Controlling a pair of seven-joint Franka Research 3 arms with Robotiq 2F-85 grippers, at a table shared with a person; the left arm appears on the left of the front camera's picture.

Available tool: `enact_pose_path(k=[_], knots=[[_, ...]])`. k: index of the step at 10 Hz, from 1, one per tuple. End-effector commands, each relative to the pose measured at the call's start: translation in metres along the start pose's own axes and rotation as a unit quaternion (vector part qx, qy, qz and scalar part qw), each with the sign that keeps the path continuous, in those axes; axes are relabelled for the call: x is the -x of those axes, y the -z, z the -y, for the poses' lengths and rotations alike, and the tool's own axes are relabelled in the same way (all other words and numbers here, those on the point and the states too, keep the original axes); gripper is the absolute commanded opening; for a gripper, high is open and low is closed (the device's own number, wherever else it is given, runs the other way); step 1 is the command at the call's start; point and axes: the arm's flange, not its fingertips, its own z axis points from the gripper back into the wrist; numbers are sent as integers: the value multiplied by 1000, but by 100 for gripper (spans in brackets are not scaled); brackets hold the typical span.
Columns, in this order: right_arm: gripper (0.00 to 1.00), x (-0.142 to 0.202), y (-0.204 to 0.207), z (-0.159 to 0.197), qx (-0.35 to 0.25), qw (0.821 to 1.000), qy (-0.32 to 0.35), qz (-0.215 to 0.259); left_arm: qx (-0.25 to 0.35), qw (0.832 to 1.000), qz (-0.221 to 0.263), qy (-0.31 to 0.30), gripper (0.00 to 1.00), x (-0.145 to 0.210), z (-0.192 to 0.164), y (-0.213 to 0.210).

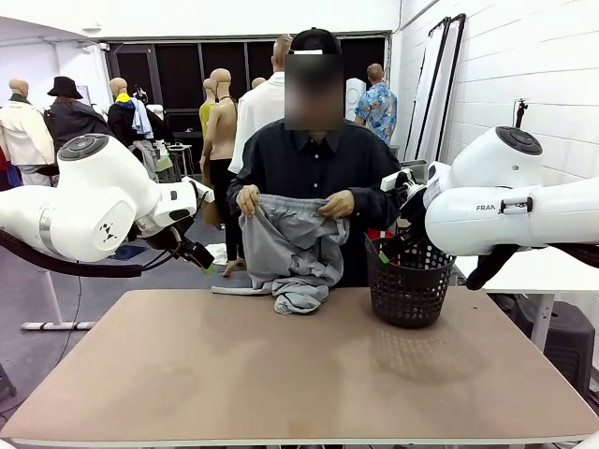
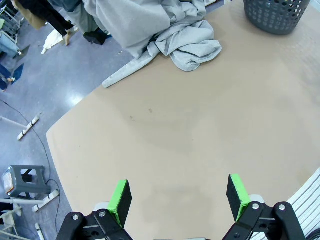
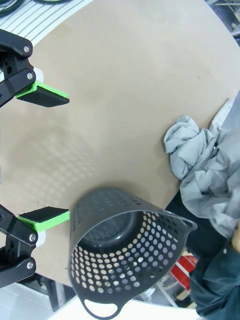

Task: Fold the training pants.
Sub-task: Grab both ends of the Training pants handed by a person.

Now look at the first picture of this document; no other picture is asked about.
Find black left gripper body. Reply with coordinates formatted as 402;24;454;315
147;224;189;259

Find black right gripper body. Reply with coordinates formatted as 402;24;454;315
396;184;430;245

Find black perforated plastic basket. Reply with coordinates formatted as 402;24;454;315
364;232;458;329

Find grey training pants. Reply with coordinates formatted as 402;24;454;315
211;195;351;315

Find person's left hand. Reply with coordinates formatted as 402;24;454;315
319;189;356;220

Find person's right hand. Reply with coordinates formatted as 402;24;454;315
236;184;262;219

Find white paper sheet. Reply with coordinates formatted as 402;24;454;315
204;242;229;265

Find small white background table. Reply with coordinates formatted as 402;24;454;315
167;142;196;181

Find person in black shirt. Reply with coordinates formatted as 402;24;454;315
226;116;408;289

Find man in blue floral shirt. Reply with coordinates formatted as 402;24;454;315
354;63;399;146

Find black framed white panel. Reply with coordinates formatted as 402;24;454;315
420;12;467;163
404;16;453;163

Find bare mannequin in black trousers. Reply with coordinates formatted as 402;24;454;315
199;67;247;278

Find white tall appliance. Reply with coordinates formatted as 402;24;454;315
344;77;367;123

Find mannequin in yellow-green top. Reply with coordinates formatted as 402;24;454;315
198;78;219;139

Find mannequin with yellow scarf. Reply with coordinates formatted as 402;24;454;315
107;77;168;155

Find white table with T-leg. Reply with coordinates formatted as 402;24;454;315
21;268;97;331

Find large white side table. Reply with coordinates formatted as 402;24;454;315
454;245;599;353

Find black tripod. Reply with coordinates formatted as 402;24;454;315
513;97;531;130

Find mannequin in dark jacket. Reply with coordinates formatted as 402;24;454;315
44;76;116;153

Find mannequin in white shirt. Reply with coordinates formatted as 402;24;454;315
227;33;294;175

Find mannequin in cream jacket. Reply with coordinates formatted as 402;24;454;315
0;78;57;187

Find black bucket hat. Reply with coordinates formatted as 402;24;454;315
47;76;84;100

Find black cap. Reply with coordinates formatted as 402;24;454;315
288;27;342;56

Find black plastic stool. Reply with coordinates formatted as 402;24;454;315
512;298;596;398

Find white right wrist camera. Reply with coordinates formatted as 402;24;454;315
381;168;418;193

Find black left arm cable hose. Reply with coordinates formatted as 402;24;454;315
0;228;188;279

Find black glass window wall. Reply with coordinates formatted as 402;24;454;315
106;31;392;141

